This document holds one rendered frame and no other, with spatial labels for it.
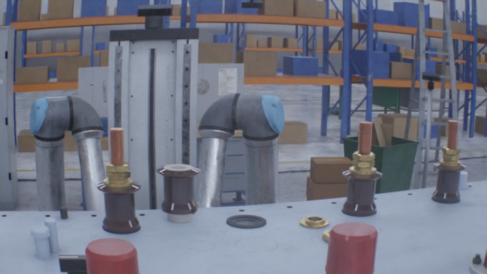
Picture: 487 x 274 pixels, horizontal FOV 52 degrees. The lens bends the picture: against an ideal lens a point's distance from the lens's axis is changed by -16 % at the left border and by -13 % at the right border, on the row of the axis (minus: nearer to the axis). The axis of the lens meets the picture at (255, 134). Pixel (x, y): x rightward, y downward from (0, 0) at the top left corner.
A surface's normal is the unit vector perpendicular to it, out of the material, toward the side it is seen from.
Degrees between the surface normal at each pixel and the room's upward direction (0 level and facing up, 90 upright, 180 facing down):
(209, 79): 90
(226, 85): 90
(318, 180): 90
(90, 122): 68
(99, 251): 4
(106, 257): 60
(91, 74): 90
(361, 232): 3
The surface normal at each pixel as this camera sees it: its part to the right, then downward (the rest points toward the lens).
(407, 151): 0.57, 0.22
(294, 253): 0.02, -0.99
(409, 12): 0.28, 0.17
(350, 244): -0.33, 0.13
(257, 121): -0.25, 0.32
